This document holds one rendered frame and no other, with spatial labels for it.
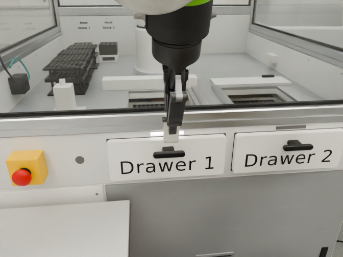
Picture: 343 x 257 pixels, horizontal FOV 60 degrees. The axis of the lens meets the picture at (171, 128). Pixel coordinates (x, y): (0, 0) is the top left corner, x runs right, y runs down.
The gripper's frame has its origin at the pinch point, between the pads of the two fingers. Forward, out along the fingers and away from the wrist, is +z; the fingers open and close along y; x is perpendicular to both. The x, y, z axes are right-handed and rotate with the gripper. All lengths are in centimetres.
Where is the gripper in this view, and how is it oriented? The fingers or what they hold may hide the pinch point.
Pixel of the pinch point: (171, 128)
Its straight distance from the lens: 58.0
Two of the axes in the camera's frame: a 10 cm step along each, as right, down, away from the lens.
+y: 1.0, 7.1, -6.9
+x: 9.9, -0.5, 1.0
